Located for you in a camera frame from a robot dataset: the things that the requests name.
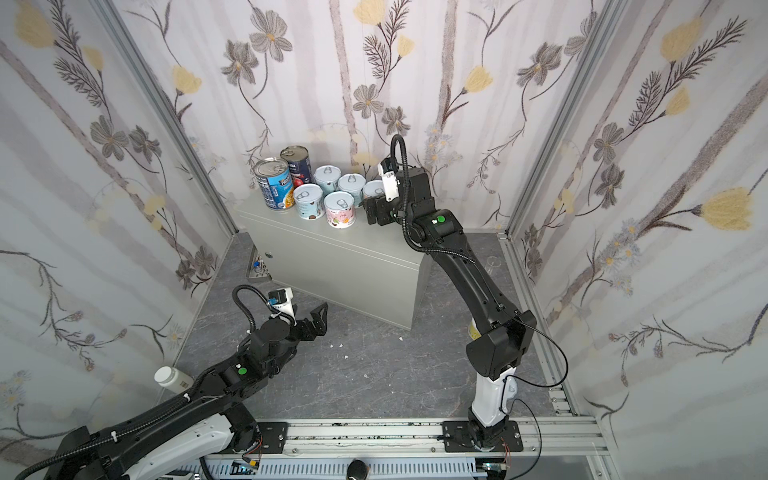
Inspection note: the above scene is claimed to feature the orange label can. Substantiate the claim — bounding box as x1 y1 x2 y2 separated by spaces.
362 179 385 206

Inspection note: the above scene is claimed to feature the red label can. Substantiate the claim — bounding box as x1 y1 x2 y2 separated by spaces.
324 191 355 229

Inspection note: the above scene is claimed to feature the green label can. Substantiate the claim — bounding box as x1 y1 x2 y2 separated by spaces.
314 165 342 195

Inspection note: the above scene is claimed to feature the teal label can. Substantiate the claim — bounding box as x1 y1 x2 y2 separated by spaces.
294 183 324 220

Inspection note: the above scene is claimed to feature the dark chopped tomatoes can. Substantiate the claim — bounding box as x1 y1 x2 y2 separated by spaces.
280 145 313 187

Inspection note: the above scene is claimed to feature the blue label tall can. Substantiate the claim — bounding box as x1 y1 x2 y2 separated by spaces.
254 158 295 210

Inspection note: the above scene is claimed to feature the yellow label can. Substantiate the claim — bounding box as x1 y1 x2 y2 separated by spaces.
468 321 481 340

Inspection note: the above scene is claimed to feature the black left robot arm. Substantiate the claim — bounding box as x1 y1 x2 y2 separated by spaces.
45 304 328 479

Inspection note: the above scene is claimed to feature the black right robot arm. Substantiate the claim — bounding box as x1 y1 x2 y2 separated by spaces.
363 168 537 437

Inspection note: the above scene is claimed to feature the grey metal cabinet box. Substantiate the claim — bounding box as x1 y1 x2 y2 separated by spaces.
235 194 432 330

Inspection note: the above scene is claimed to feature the clear plastic measuring cup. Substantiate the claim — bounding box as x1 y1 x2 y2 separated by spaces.
485 256 502 273

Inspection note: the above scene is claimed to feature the white pill bottle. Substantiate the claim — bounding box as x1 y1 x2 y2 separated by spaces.
154 366 194 394

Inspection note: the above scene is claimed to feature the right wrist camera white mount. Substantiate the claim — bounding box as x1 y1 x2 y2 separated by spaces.
377 156 399 201

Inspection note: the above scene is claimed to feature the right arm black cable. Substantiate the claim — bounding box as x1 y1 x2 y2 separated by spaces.
388 133 570 480

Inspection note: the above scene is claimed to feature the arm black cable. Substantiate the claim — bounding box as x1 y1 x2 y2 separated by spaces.
11 284 271 480
388 133 570 480

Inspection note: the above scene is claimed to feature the aluminium corner frame left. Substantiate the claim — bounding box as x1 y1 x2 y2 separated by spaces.
89 0 239 236

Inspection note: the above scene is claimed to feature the aluminium corner frame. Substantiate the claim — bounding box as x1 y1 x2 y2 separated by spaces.
497 0 631 415
89 0 239 236

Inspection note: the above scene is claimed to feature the aluminium corner frame right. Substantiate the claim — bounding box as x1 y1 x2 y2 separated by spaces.
497 0 631 415

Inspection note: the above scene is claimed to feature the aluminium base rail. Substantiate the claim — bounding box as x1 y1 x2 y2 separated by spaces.
167 414 621 479

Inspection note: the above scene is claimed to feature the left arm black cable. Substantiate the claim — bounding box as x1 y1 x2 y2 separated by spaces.
11 284 271 480

